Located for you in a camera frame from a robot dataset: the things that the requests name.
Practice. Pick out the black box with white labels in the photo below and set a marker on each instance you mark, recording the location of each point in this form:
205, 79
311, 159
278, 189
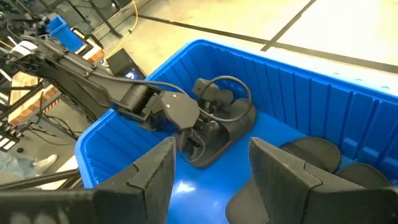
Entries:
7, 140

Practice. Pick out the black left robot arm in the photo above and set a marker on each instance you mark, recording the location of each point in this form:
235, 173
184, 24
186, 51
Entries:
77, 74

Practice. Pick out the large blue plastic bin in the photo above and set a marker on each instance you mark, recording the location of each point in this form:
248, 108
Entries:
280, 93

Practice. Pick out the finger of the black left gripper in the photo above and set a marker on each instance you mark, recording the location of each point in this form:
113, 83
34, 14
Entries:
214, 112
192, 146

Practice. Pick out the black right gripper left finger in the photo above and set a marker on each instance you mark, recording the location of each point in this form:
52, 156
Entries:
140, 193

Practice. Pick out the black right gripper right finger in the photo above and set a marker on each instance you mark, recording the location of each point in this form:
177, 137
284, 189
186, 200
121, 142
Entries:
295, 199

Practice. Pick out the black aluminium rig frame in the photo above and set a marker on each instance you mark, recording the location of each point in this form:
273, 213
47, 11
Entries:
37, 180

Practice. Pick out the computer case with blue light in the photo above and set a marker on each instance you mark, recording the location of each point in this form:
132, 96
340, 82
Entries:
122, 62

